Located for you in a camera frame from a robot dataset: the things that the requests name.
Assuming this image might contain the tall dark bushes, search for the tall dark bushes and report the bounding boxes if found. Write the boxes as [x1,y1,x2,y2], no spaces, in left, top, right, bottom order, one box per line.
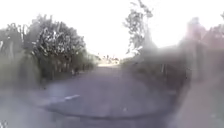
[120,0,224,93]

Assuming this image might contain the dense green bushes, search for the dense green bushes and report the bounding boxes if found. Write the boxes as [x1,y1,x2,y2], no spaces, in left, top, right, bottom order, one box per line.
[0,13,100,88]

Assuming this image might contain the grey asphalt path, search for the grey asphalt path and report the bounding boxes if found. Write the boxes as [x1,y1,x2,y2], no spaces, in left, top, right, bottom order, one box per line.
[0,63,224,128]

